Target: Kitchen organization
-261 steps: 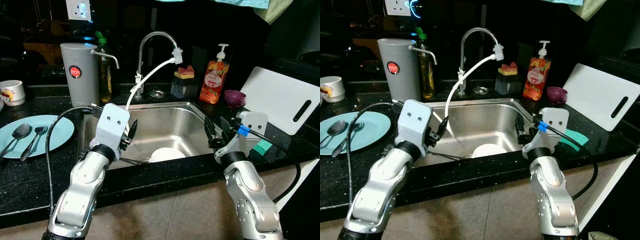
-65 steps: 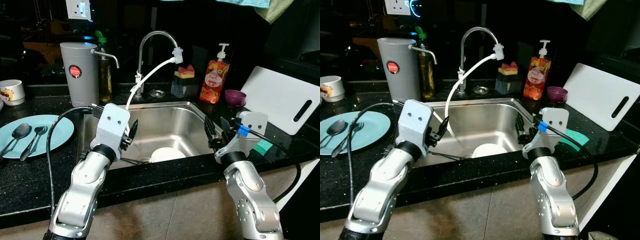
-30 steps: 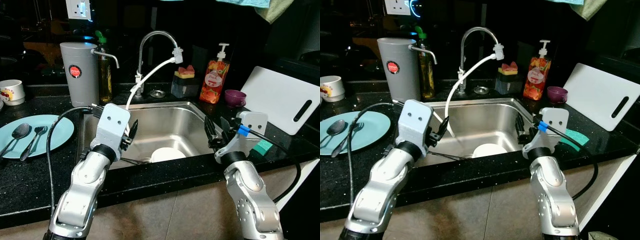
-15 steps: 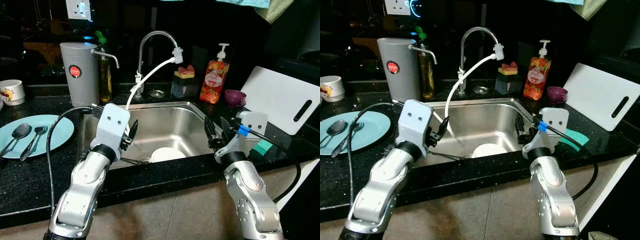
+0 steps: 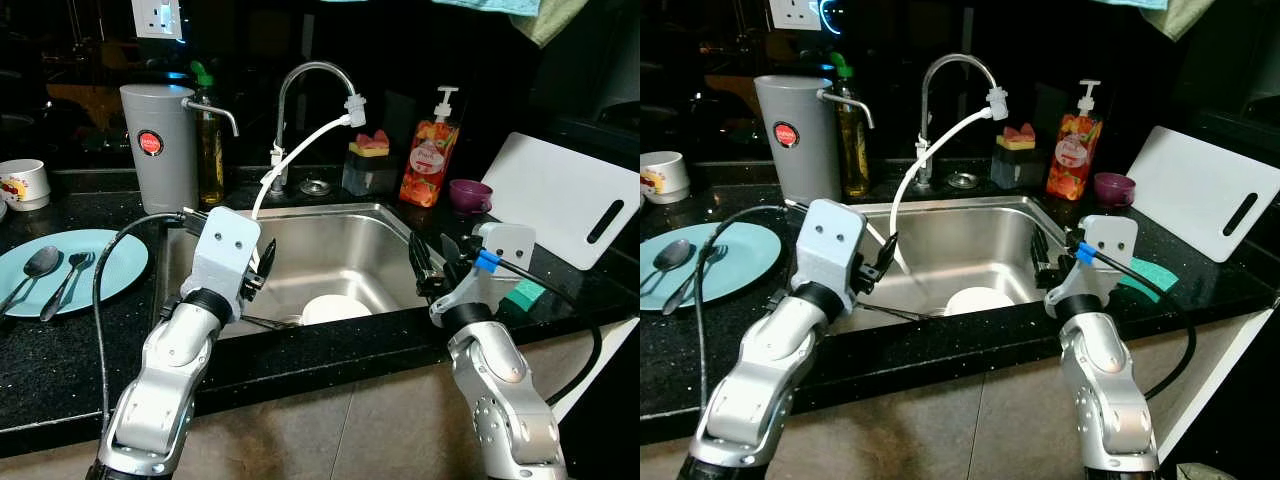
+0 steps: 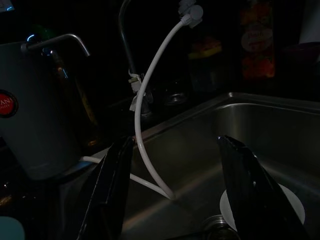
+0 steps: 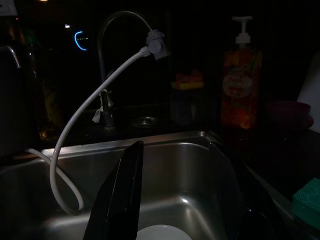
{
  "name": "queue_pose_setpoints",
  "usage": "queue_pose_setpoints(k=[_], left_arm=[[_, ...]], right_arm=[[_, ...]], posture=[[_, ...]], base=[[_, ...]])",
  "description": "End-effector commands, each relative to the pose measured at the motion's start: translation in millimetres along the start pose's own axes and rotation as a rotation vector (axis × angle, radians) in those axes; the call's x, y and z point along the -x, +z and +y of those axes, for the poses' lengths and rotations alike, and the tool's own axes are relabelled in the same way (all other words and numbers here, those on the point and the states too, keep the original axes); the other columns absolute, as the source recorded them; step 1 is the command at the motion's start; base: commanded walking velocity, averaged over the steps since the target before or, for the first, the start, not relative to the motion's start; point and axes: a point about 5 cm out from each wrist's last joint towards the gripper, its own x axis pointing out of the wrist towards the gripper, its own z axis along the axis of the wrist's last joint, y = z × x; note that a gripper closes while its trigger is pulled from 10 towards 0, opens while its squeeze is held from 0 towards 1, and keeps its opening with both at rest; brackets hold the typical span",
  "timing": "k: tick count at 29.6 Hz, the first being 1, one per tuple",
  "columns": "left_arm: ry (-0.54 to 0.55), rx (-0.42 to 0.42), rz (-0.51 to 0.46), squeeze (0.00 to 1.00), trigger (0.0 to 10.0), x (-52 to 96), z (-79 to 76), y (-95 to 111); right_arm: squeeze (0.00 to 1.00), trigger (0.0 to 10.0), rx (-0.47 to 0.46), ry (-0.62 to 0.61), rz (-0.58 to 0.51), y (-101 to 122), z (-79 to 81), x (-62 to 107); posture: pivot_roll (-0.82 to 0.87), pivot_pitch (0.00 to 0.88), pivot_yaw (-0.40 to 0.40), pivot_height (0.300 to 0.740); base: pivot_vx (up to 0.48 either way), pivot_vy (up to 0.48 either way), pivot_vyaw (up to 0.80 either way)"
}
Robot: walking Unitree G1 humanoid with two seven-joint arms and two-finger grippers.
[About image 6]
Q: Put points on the white bowl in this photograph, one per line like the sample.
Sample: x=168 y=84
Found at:
x=292 y=205

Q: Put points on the stainless steel sink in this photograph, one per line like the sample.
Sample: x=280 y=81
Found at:
x=190 y=155

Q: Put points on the teal plate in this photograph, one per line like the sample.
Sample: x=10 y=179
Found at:
x=11 y=228

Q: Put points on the grey water filter canister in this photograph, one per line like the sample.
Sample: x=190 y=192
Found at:
x=37 y=125

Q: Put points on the red and yellow sponge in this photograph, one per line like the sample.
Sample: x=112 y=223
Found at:
x=206 y=48

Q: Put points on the metal sink drain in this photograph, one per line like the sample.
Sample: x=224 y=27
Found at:
x=217 y=225

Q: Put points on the round metal sink strainer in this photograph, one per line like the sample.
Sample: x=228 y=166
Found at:
x=176 y=98

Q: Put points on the dark sponge holder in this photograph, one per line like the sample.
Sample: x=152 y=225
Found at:
x=206 y=72

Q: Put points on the green capped oil bottle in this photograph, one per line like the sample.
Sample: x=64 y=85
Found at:
x=82 y=105

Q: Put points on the orange pump soap bottle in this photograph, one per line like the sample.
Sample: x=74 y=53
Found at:
x=257 y=45

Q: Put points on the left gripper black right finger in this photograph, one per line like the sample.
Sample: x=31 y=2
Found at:
x=255 y=205

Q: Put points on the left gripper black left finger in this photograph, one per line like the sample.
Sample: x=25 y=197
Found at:
x=105 y=200

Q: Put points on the white faucet diverter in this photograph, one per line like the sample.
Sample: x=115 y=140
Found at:
x=192 y=12

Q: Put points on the chrome gooseneck faucet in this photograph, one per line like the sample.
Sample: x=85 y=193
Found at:
x=125 y=45

